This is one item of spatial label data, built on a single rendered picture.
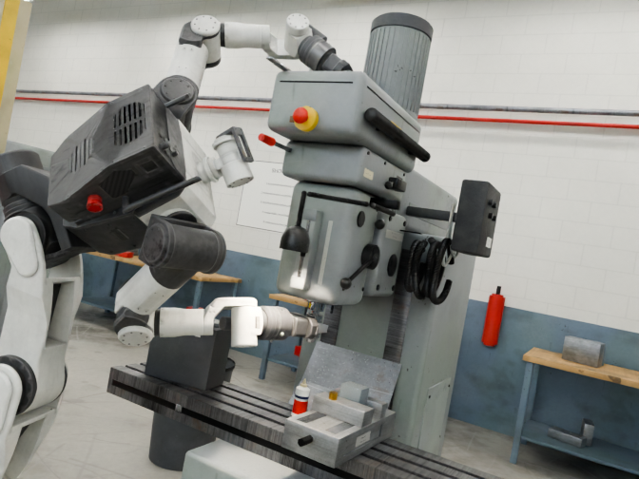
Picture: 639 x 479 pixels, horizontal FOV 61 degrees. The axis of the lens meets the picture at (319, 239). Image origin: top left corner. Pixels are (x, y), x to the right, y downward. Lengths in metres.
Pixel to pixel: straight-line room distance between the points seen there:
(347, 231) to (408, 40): 0.67
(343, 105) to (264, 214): 5.45
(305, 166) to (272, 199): 5.26
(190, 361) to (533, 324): 4.27
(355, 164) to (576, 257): 4.34
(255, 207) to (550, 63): 3.64
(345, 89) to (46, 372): 0.97
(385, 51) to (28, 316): 1.23
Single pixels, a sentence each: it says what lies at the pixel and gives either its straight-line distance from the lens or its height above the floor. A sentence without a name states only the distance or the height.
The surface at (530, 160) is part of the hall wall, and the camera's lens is 5.74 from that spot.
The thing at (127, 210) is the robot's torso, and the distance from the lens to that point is 1.19.
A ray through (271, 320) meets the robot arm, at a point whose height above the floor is 1.25.
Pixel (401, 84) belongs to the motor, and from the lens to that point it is 1.74.
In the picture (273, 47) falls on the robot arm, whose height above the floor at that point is 2.01.
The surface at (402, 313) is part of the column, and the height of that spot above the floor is 1.29.
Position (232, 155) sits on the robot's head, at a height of 1.63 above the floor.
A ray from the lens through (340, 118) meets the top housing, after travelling 1.33.
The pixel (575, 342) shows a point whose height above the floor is 1.04.
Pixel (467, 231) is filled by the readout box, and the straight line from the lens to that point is 1.60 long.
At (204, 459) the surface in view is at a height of 0.88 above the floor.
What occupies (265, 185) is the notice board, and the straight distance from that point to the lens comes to 6.79.
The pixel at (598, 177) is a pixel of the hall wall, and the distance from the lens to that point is 5.66.
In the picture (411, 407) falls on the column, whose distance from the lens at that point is 1.85.
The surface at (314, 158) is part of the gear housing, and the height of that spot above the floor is 1.68.
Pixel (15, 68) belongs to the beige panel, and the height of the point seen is 1.99.
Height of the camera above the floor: 1.46
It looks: 1 degrees up
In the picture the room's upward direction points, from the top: 10 degrees clockwise
